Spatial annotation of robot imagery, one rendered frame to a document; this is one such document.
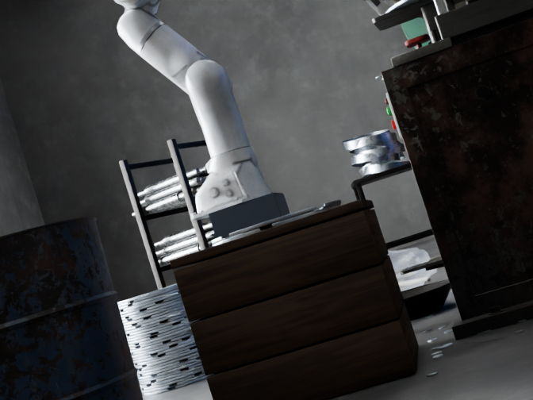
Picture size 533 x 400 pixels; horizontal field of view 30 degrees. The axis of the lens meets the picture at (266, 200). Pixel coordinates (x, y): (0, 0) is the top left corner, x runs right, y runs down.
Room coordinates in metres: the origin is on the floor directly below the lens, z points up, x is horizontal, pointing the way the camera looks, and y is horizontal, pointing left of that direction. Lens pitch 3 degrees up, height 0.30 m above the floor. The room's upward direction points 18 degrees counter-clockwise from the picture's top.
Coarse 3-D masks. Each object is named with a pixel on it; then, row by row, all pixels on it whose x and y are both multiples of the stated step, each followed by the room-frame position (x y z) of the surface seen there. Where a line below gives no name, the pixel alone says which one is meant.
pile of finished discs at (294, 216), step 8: (336, 200) 2.08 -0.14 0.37; (312, 208) 2.01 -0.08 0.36; (320, 208) 2.03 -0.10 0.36; (328, 208) 2.04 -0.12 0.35; (288, 216) 1.99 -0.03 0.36; (296, 216) 2.01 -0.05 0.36; (304, 216) 2.00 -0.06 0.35; (264, 224) 1.99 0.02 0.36; (272, 224) 1.99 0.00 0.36; (280, 224) 1.99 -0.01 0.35; (240, 232) 2.01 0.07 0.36; (248, 232) 2.00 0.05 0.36; (256, 232) 1.99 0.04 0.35; (216, 240) 2.07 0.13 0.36; (224, 240) 2.04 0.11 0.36
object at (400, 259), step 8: (408, 248) 3.92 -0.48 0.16; (416, 248) 3.90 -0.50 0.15; (392, 256) 3.78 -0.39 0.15; (400, 256) 3.79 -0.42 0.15; (408, 256) 3.78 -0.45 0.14; (416, 256) 3.81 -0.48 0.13; (424, 256) 3.90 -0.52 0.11; (400, 264) 3.77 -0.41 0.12; (408, 264) 3.77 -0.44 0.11; (416, 264) 3.80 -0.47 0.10; (416, 272) 3.78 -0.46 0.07; (424, 272) 3.80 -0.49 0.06; (432, 272) 3.83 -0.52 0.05; (400, 280) 3.72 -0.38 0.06; (408, 280) 3.72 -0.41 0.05; (416, 280) 3.81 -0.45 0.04; (424, 280) 3.87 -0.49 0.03; (400, 288) 3.74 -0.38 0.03; (408, 288) 3.84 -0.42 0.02
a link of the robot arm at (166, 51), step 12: (156, 36) 2.59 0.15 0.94; (168, 36) 2.60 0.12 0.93; (180, 36) 2.63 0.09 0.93; (144, 48) 2.60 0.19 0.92; (156, 48) 2.59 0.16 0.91; (168, 48) 2.59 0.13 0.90; (180, 48) 2.60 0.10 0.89; (192, 48) 2.63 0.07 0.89; (156, 60) 2.60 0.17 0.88; (168, 60) 2.59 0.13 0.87; (180, 60) 2.61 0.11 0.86; (192, 60) 2.64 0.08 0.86; (168, 72) 2.62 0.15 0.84; (180, 72) 2.64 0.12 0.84; (180, 84) 2.66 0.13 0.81
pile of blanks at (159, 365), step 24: (120, 312) 3.12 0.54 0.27; (144, 312) 3.04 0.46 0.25; (168, 312) 3.04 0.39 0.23; (144, 336) 3.05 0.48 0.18; (168, 336) 3.04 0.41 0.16; (192, 336) 3.06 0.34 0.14; (144, 360) 3.07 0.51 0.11; (168, 360) 3.04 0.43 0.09; (192, 360) 3.05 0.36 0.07; (144, 384) 3.10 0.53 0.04; (168, 384) 3.04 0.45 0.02
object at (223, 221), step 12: (240, 204) 2.55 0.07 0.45; (252, 204) 2.54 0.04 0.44; (264, 204) 2.54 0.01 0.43; (276, 204) 2.53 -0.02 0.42; (216, 216) 2.56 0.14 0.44; (228, 216) 2.55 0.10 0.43; (240, 216) 2.55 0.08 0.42; (252, 216) 2.54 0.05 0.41; (264, 216) 2.54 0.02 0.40; (276, 216) 2.53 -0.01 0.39; (216, 228) 2.56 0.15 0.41; (228, 228) 2.55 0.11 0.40; (240, 228) 2.55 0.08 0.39
